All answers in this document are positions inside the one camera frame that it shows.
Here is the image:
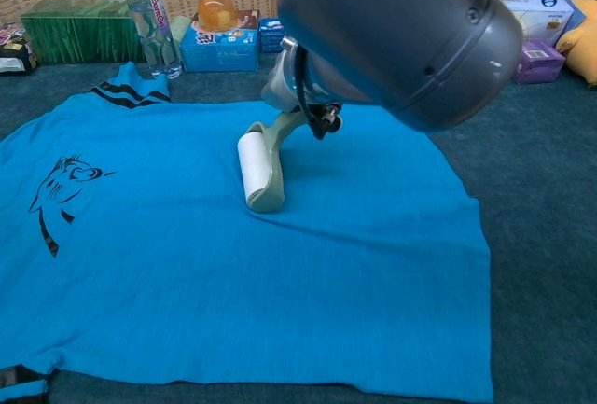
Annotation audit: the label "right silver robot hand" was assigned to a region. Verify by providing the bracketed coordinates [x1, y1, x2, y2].
[259, 48, 356, 140]

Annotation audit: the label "pale green lint roller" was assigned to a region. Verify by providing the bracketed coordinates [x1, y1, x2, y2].
[236, 109, 314, 215]

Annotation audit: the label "blue cookie box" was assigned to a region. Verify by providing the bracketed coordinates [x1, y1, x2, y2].
[257, 17, 287, 54]

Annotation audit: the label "blue snack box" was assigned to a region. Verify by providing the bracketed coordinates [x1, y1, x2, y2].
[179, 9, 261, 74]

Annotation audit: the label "orange jelly cup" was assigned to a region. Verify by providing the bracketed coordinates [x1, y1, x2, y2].
[196, 0, 240, 31]

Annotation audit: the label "pale green sponge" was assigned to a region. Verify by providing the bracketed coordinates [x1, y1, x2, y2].
[168, 15, 193, 47]

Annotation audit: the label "clear plastic water bottle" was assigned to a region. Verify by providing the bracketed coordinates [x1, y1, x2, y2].
[123, 0, 184, 81]

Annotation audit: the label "blue t-shirt with black print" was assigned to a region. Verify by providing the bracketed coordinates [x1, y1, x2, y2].
[0, 61, 495, 404]

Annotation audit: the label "green grass print box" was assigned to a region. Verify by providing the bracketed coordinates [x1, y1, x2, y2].
[19, 0, 146, 67]

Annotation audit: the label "dark snack packet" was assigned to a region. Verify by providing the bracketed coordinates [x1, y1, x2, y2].
[0, 35, 39, 77]

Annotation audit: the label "white tissue pack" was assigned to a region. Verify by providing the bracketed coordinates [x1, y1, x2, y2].
[487, 0, 576, 49]

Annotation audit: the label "pink purple snack packet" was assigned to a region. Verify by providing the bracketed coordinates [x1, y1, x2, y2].
[0, 21, 24, 46]

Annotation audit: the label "yellow plush toy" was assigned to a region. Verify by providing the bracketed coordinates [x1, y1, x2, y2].
[554, 0, 597, 86]

